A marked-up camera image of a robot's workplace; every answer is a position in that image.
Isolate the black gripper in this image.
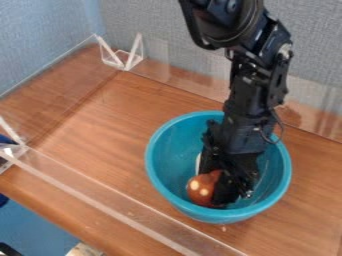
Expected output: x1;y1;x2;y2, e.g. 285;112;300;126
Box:
197;111;276;208

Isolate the brown white toy mushroom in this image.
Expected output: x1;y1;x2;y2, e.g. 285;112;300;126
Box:
185;153;224;208

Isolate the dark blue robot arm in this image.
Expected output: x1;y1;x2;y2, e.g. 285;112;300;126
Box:
177;0;293;208

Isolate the blue plastic bowl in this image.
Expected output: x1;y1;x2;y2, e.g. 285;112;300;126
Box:
144;111;292;224

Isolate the clear acrylic back barrier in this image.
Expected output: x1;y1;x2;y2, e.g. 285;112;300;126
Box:
132;37;342;143

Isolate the clear acrylic barrier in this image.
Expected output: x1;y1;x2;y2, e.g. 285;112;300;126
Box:
132;37;342;143
0;116;247;256
0;33;97;99

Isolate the clear acrylic front barrier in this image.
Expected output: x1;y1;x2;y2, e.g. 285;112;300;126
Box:
0;116;247;256

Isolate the clear acrylic left barrier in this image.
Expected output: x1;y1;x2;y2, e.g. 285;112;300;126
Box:
0;33;97;99

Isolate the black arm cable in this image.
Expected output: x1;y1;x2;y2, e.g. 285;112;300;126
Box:
257;106;287;145

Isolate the clear acrylic corner bracket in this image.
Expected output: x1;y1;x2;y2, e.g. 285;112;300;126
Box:
94;33;144;71

